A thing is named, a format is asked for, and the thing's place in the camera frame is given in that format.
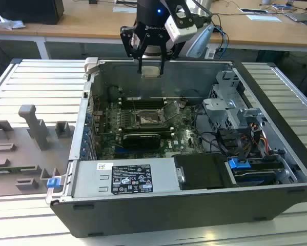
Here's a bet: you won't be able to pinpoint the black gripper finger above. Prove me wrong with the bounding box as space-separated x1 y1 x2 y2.
159 40 185 76
119 25 150 75

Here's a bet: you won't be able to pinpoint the silver CPU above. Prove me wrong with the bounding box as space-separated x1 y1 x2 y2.
141 66 161 78

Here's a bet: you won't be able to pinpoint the black RAM slot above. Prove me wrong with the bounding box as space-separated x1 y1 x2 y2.
121 102 167 106
122 128 174 132
121 98 167 102
122 126 174 130
121 100 167 104
121 104 167 109

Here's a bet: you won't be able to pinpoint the CPU socket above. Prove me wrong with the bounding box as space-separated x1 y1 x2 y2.
127 109 169 129

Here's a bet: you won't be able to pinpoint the wooden desk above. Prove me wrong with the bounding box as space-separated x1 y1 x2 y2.
0 0 307 60

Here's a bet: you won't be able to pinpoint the grey case latch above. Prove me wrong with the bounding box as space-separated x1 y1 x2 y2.
84 57 100 75

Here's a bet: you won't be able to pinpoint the grey metal disk cage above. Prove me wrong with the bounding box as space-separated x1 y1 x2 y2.
202 69 268 131

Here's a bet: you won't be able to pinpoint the green motherboard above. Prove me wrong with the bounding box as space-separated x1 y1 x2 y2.
91 98 222 159

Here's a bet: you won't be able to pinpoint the black graphics card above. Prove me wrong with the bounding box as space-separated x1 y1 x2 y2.
122 132 161 150

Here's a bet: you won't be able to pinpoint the flat tablet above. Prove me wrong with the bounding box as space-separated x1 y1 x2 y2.
238 7 270 14

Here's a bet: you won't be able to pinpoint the white paper sheet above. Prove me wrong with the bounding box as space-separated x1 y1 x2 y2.
245 14 282 23

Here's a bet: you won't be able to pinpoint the black plastic shroud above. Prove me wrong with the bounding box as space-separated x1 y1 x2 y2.
173 153 232 191

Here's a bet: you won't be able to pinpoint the crumpled white paper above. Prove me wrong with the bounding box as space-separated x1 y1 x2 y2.
0 14 26 31

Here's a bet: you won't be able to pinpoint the hard disk in blue carrier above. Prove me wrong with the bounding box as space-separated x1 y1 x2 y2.
227 158 284 187

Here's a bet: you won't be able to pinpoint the grey power supply unit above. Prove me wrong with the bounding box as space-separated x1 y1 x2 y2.
72 157 181 198

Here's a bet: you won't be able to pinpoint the grey laptop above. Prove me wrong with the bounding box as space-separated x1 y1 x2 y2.
285 11 307 24

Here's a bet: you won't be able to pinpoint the black open PC case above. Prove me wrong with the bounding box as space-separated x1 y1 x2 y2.
46 57 307 238

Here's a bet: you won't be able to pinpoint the grey parts rack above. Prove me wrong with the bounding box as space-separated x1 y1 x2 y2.
0 104 76 198

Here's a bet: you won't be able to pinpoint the blue plastic clip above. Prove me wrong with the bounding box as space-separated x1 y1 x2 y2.
47 177 60 189

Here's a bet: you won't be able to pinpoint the green RAM stick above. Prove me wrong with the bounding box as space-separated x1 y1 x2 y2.
0 167 35 175

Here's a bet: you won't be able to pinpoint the grey desk cable cover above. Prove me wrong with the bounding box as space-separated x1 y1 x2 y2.
112 6 138 14

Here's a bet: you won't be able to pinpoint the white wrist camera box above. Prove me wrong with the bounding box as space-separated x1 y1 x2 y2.
165 5 198 43

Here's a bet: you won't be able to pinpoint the blue cable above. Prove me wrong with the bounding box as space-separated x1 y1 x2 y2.
214 24 230 54

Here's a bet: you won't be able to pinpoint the black looped case cable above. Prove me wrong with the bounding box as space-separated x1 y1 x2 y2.
194 104 229 155

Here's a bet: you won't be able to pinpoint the black disk wire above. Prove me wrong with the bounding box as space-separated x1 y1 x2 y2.
219 129 247 163

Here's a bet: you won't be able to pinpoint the coloured power wires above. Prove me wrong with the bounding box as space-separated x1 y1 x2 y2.
248 122 269 156

